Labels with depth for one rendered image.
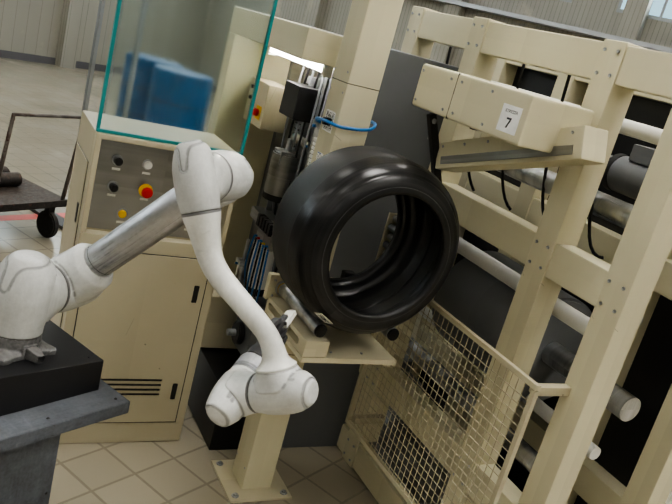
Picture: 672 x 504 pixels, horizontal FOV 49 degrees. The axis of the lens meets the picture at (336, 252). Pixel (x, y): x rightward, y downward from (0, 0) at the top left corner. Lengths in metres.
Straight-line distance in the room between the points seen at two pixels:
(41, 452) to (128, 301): 0.81
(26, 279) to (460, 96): 1.41
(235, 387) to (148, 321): 1.17
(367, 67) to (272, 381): 1.22
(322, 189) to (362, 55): 0.56
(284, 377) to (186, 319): 1.29
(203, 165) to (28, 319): 0.66
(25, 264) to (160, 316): 1.00
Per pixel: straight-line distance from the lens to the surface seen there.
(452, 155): 2.65
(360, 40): 2.57
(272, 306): 2.68
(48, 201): 5.17
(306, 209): 2.24
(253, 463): 3.07
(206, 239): 1.86
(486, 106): 2.34
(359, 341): 2.65
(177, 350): 3.10
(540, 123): 2.23
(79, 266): 2.23
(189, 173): 1.85
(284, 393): 1.80
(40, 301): 2.14
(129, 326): 3.01
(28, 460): 2.36
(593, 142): 2.24
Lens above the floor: 1.81
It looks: 16 degrees down
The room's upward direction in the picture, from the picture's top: 15 degrees clockwise
